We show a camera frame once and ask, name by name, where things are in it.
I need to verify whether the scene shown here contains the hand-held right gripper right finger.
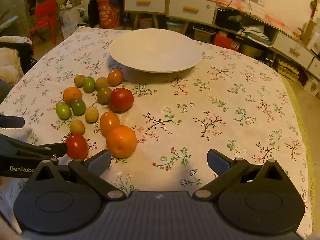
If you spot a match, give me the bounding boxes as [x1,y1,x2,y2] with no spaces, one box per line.
[192,149,284,202]

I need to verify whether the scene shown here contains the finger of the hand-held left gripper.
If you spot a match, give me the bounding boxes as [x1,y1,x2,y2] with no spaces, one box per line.
[0,114,25,129]
[0,134,68,160]

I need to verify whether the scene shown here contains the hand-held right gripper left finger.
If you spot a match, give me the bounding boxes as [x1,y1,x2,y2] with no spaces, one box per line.
[27,149,127,200]

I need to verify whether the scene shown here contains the small red tomato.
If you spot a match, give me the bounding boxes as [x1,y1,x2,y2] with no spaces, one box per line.
[65,134,89,160]

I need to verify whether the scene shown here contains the large orange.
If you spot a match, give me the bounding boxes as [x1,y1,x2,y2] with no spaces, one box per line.
[106,125,138,158]

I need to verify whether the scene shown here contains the yellowish jujube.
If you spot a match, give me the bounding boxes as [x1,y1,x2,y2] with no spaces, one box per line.
[85,106,99,123]
[69,119,86,135]

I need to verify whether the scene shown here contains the large red tomato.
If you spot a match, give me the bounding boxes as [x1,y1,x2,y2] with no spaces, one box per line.
[109,88,134,113]

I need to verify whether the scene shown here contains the brown green jujube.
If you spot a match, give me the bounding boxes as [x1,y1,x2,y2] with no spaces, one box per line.
[97,87,112,104]

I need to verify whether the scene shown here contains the small orange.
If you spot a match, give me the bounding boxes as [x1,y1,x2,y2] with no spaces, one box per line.
[63,87,82,105]

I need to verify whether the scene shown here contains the green lime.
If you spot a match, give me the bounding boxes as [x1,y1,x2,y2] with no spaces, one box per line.
[83,77,96,93]

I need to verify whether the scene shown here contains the small orange tomato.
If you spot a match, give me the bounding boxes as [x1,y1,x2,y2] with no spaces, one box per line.
[107,69,124,86]

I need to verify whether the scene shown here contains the white ribbed plate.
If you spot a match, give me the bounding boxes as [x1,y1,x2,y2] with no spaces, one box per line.
[109,28,202,73]

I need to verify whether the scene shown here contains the beige plush cushion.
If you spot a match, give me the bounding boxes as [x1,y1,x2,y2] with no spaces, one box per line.
[0,36,33,85]

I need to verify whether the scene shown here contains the floral tablecloth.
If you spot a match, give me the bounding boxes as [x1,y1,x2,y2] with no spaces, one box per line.
[0,25,313,239]

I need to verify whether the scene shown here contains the yellow green table cover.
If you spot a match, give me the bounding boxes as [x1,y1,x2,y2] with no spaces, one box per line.
[280,76,316,230]

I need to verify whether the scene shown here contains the red plastic chair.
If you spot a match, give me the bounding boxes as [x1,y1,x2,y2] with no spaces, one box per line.
[29,0,58,46]

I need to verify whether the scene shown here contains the white plastic bag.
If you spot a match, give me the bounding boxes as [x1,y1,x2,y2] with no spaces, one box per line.
[60,7,88,39]

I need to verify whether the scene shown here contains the yellow egg cartons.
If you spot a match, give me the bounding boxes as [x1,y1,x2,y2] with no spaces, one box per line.
[277,60,300,82]

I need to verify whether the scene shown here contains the grey metal cabinet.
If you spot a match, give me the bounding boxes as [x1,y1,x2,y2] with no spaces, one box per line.
[0,0,29,30]

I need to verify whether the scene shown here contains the white printed box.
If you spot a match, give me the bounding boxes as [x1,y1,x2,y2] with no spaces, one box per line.
[302,76,320,97]

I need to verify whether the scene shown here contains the red box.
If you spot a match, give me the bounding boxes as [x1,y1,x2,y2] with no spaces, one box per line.
[214,34,240,52]

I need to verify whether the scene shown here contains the low wooden sideboard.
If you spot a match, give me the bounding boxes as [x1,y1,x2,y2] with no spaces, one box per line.
[216,0,320,80]

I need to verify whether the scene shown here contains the orange printed bag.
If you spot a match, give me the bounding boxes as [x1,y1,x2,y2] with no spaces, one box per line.
[96,0,121,29]

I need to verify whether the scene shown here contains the pink cloth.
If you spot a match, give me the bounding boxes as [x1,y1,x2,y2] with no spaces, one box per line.
[202,0,308,40]

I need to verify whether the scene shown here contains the black charger cable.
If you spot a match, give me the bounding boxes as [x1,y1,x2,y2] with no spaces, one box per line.
[225,0,253,18]

